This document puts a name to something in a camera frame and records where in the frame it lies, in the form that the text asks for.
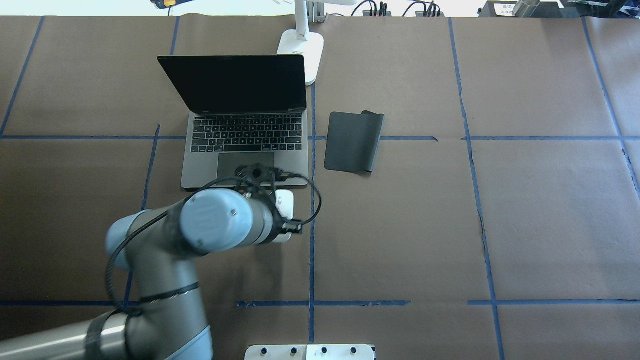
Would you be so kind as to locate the white computer mouse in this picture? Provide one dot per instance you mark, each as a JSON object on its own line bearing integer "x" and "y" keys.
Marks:
{"x": 285, "y": 204}

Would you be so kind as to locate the black mouse pad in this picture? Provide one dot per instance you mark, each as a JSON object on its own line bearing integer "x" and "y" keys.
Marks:
{"x": 352, "y": 141}

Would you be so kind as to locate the grey laptop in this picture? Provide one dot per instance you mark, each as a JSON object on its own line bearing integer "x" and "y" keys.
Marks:
{"x": 243, "y": 110}

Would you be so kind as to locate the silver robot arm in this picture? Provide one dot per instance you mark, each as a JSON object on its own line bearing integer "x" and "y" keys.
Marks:
{"x": 165, "y": 243}

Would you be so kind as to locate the white desk lamp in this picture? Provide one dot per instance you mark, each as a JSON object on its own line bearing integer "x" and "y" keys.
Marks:
{"x": 301, "y": 40}

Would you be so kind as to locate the orange black tool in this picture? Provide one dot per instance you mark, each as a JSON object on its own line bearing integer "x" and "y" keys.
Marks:
{"x": 166, "y": 4}

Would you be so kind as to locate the black box with label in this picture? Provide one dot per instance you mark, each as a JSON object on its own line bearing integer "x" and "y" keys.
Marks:
{"x": 520, "y": 9}

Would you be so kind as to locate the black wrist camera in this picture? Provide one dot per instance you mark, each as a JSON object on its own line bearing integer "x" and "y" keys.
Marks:
{"x": 259, "y": 177}

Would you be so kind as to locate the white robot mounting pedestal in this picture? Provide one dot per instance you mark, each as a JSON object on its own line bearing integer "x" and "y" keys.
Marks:
{"x": 345, "y": 351}

